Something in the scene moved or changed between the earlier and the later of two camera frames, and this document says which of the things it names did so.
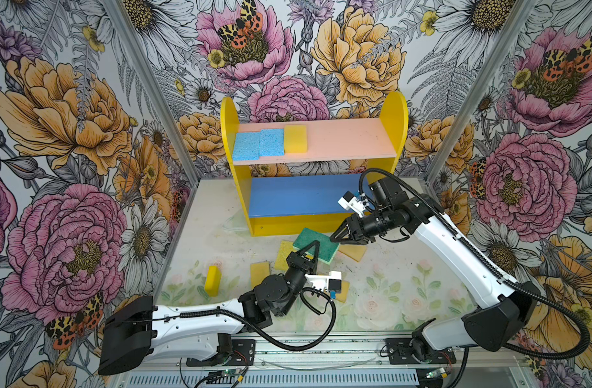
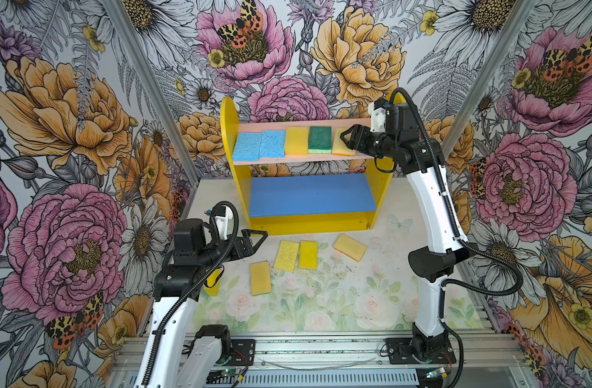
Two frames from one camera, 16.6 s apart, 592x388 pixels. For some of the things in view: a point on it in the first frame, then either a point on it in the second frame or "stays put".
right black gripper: x=355 y=229 → x=359 y=132
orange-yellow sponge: x=355 y=251 stays put
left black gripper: x=299 y=259 → x=239 y=253
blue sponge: x=272 y=142 stays put
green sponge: x=327 y=249 → x=320 y=140
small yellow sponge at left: x=212 y=286 stays put
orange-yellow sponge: x=343 y=294 → x=340 y=146
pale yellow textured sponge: x=285 y=248 stays put
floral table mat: x=380 y=286 stays put
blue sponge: x=246 y=146 stays put
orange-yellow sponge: x=258 y=272 stays put
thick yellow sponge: x=296 y=138 stays put
